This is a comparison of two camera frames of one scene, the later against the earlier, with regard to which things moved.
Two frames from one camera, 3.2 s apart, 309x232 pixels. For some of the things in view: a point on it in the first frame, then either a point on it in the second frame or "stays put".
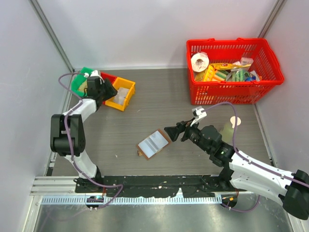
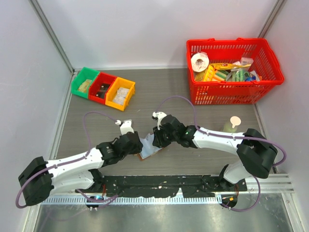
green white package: x=237 y=75 stays put
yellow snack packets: x=207 y=74 stays put
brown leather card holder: x=153 y=144 stays put
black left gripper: x=111 y=91 to x=137 y=148
